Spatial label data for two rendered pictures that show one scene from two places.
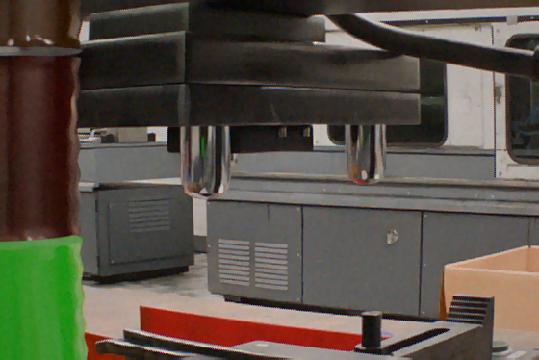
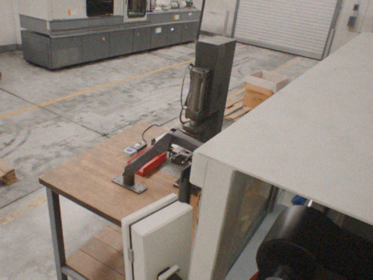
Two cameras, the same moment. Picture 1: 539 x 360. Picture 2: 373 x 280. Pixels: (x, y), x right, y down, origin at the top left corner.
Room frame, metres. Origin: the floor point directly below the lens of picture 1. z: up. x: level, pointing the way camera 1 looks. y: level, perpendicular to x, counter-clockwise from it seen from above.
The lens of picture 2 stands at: (0.84, 1.75, 1.98)
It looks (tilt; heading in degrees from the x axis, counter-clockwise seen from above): 27 degrees down; 260
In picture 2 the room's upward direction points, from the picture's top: 7 degrees clockwise
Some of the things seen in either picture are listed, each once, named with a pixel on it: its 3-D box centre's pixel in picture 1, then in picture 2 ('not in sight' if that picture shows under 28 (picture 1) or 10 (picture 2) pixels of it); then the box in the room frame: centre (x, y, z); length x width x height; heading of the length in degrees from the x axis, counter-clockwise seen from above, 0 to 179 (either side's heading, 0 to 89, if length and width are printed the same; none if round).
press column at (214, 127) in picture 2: not in sight; (214, 97); (0.34, -0.18, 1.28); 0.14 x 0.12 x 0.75; 144
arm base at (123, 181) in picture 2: not in sight; (129, 178); (0.86, 0.26, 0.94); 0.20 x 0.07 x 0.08; 144
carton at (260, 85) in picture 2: not in sight; (266, 90); (-1.23, -3.07, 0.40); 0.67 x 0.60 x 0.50; 46
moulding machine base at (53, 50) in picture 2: not in sight; (130, 31); (1.07, -6.99, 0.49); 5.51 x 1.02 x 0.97; 50
